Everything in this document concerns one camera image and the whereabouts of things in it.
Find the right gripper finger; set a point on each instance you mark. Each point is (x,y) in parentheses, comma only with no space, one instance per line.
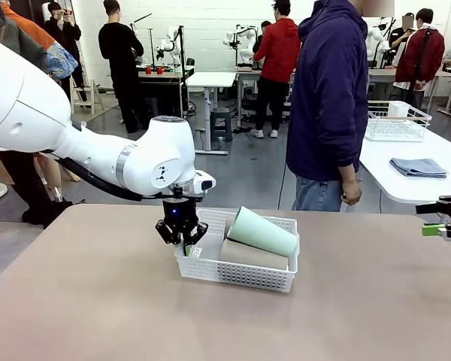
(449,205)
(434,229)

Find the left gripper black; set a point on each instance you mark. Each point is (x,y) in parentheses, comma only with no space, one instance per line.
(180,214)

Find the white perforated plastic basket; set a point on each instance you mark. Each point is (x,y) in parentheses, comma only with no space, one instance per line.
(210,270)

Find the mint green paper cup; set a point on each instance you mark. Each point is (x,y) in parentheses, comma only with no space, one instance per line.
(263,233)

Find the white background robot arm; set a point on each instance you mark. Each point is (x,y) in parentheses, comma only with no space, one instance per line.
(172,41)
(376,41)
(244,49)

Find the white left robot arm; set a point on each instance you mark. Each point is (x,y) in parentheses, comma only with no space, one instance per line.
(97,150)

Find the person's right hand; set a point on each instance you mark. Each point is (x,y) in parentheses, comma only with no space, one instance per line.
(351,193)

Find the folded blue cloth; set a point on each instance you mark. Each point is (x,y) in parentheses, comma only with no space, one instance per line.
(417,167)

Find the white side table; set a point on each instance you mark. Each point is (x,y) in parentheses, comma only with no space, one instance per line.
(379,169)

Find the white cup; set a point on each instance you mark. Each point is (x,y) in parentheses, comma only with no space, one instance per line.
(398,109)

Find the grey plastic stool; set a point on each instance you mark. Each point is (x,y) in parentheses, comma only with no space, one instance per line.
(221,120)

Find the person in maroon jacket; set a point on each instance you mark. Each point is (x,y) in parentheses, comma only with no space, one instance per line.
(424,56)

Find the grey workbench table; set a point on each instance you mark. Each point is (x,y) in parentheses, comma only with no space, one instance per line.
(169,77)

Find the white standing desk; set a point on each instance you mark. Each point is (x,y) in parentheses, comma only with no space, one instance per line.
(212,79)

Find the black pole stand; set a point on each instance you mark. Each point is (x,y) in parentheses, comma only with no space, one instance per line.
(180,75)

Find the person in purple jacket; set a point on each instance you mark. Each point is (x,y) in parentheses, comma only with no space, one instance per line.
(327,94)

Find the white step ladder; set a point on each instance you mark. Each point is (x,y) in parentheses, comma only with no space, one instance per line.
(83,97)

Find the person in black cap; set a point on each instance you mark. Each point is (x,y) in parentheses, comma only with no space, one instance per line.
(402,34)

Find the man in black clothes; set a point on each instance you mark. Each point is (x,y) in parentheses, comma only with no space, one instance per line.
(120,56)

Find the man in red hoodie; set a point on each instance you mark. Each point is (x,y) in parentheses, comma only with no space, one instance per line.
(278,49)

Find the person in orange blue clothes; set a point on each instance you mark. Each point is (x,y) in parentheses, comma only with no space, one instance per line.
(60,60)

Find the person in black taking photo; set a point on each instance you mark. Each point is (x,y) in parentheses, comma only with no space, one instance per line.
(64,37)

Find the person in green coat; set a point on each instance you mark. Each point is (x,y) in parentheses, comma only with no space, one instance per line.
(7,37)

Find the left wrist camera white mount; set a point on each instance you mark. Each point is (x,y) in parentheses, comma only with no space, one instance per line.
(206,182)

